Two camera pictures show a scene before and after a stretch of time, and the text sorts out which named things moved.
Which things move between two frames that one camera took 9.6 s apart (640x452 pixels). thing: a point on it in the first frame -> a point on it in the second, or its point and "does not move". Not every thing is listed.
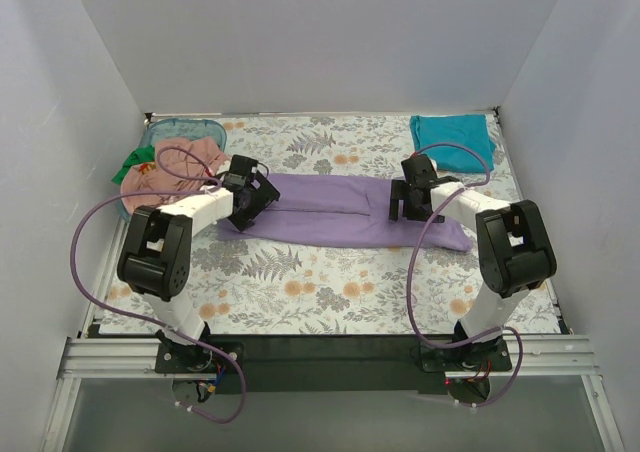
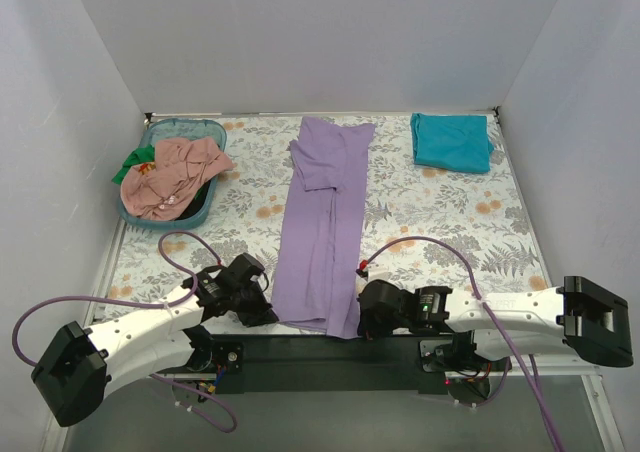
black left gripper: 255,202 -> 252,301
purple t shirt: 340,211 -> 317,275
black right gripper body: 404,200 -> 368,317
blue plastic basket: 187,128 does not move
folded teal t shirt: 457,143 does not move
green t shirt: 142,155 does not move
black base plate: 331,363 does not move
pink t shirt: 179,164 does not move
